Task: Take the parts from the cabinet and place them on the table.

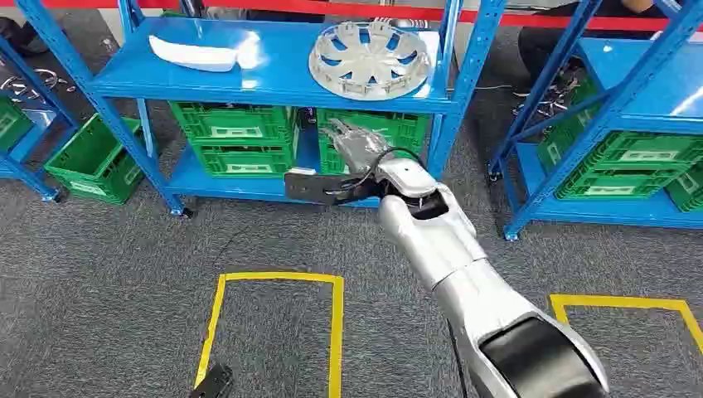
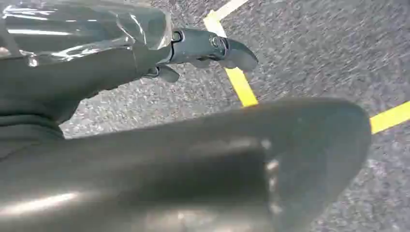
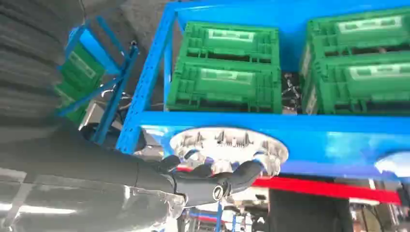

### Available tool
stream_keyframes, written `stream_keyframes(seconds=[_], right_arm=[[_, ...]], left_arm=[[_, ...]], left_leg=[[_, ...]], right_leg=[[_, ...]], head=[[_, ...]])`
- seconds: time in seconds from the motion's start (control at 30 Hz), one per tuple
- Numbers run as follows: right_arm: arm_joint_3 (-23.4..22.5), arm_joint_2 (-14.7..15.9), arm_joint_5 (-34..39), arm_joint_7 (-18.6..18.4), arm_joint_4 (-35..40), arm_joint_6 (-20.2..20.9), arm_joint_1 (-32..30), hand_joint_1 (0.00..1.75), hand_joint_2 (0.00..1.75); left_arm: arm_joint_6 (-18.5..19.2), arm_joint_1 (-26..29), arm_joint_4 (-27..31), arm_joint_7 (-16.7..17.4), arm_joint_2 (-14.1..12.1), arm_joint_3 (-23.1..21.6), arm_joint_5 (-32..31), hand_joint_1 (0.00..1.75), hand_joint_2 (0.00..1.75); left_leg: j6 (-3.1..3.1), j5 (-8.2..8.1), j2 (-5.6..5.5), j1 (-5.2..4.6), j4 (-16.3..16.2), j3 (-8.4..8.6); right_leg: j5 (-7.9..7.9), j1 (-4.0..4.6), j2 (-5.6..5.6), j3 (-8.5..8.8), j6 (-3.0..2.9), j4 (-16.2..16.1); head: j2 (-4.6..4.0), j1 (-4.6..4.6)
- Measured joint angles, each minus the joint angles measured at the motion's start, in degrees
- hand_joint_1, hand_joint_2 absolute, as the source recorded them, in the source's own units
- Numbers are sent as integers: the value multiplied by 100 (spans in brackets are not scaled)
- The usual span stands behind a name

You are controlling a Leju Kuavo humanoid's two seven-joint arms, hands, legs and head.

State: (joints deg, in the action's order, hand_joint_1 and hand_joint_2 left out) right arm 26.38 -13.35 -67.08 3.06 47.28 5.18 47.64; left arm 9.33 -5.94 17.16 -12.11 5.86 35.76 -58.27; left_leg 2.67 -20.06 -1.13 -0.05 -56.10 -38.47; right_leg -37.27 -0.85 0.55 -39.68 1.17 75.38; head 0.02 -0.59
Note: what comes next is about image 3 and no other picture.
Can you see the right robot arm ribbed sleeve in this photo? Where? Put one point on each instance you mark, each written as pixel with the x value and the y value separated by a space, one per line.
pixel 29 64

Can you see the large blue metal shelf rack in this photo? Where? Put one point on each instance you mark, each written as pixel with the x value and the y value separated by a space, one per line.
pixel 320 134

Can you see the small blue metal shelf rack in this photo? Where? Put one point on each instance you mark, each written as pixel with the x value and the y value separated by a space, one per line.
pixel 112 96

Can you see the red metal beam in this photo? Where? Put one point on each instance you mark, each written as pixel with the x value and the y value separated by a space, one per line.
pixel 320 189

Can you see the green plastic folding crate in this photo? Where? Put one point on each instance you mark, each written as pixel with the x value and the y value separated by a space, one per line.
pixel 362 85
pixel 69 99
pixel 224 86
pixel 358 32
pixel 81 69
pixel 230 41

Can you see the dark upright panel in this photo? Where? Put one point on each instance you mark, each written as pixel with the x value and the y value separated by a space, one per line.
pixel 304 213

